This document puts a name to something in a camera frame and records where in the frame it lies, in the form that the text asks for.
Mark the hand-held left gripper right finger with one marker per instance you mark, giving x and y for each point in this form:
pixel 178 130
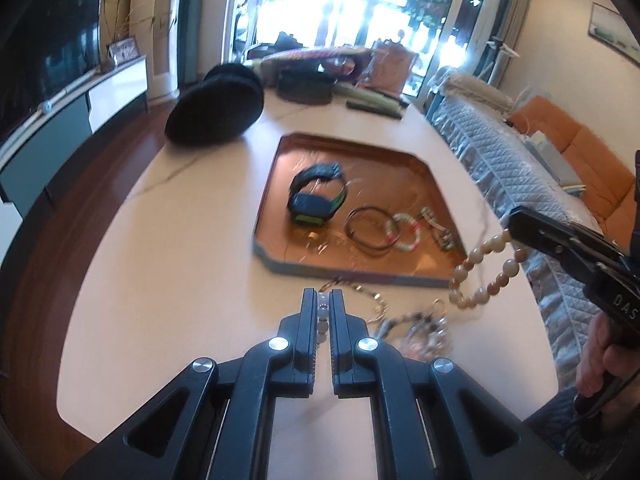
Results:
pixel 340 330

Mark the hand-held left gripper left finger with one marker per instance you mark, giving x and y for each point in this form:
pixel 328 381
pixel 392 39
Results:
pixel 307 330

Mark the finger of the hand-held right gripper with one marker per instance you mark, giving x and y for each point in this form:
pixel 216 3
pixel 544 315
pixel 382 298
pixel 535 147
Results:
pixel 555 240

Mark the copper square tray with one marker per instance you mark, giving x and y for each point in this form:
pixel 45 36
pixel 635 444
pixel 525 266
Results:
pixel 360 240

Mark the black smartwatch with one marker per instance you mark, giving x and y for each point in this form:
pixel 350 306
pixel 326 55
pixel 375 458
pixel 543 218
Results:
pixel 312 205

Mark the person's right hand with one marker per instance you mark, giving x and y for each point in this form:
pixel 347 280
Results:
pixel 590 360

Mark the orange sofa cushion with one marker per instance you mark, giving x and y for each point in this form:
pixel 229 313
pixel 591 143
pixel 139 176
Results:
pixel 547 120
pixel 600 180

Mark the blue quilted sofa cover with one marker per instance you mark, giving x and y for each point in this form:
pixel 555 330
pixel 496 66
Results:
pixel 505 170

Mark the person's leg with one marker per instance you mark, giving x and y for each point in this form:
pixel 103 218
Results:
pixel 555 435

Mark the white floor lamp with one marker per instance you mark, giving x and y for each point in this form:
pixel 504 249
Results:
pixel 500 55

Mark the black remote control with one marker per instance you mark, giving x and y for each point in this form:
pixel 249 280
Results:
pixel 375 109

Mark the pale green long pouch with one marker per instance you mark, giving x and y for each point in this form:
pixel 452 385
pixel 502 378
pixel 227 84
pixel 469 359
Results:
pixel 370 97

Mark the black knit hat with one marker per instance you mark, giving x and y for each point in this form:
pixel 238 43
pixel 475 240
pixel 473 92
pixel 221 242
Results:
pixel 220 105

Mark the black round bowl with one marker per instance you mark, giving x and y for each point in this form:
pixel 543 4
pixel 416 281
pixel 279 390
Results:
pixel 305 87

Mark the dark ceramic bowl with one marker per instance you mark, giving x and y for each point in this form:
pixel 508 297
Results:
pixel 340 66

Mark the woven hand fan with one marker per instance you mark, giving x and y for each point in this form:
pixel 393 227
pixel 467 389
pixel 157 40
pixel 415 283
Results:
pixel 310 57

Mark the glass balcony door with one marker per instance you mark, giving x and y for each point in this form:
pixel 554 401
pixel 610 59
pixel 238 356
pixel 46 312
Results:
pixel 350 0

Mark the white teal television cabinet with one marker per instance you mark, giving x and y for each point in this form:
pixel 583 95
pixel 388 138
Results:
pixel 60 130

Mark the teal curtain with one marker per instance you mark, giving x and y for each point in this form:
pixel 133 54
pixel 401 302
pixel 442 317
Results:
pixel 205 15

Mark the tall green plant in vase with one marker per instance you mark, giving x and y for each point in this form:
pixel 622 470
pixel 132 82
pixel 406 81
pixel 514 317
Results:
pixel 106 65

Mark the black flat television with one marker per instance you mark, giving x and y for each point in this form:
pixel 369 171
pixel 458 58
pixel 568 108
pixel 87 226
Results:
pixel 45 50

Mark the framed wall picture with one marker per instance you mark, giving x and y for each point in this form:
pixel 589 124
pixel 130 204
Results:
pixel 615 35

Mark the small photo frame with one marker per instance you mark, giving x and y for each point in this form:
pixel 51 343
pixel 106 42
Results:
pixel 123 51

